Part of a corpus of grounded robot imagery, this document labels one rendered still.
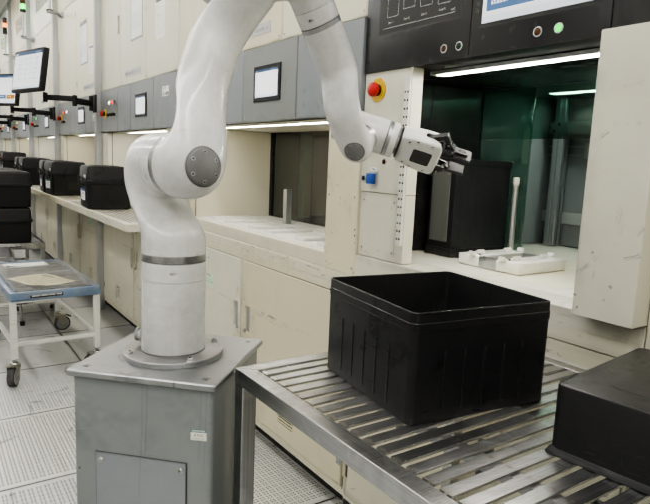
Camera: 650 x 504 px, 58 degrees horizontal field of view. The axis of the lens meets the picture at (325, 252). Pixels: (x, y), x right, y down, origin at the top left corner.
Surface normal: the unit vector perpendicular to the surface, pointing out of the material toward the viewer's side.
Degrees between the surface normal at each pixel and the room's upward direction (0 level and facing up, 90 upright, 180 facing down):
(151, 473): 90
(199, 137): 61
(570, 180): 90
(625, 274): 90
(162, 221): 30
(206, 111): 66
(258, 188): 90
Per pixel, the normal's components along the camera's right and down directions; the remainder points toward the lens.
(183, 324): 0.52, 0.14
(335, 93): -0.44, -0.16
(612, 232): -0.83, 0.05
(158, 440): -0.18, 0.14
